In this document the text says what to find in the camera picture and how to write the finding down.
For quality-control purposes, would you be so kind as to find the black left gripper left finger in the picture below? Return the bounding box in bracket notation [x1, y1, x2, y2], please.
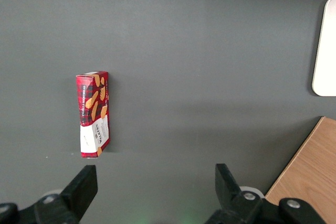
[35, 165, 98, 224]

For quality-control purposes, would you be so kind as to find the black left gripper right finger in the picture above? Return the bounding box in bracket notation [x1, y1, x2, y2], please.
[207, 163, 263, 224]

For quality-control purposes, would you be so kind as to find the oak wooden drawer cabinet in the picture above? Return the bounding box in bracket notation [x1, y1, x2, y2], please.
[265, 116, 336, 224]

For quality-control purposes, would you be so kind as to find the red tartan shortbread box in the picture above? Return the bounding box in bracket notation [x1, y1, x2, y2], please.
[76, 71, 110, 159]

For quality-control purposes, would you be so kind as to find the cream plastic tray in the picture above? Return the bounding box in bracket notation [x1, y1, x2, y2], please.
[311, 0, 336, 97]

